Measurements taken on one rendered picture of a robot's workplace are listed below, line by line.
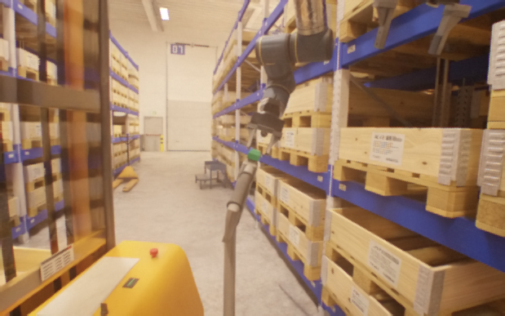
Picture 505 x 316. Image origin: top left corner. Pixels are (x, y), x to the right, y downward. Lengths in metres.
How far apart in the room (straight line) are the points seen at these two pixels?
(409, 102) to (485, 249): 1.55
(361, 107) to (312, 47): 1.29
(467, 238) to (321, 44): 0.89
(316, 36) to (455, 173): 0.71
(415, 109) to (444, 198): 1.46
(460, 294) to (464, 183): 0.51
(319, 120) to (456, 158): 1.05
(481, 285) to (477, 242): 0.38
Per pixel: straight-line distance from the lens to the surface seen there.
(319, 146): 1.94
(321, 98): 1.96
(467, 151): 1.19
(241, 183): 0.67
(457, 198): 1.20
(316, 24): 0.90
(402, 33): 1.50
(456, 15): 0.72
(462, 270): 1.40
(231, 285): 0.93
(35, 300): 1.48
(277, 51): 0.96
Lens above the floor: 1.49
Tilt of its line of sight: 6 degrees down
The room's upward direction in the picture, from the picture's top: 2 degrees clockwise
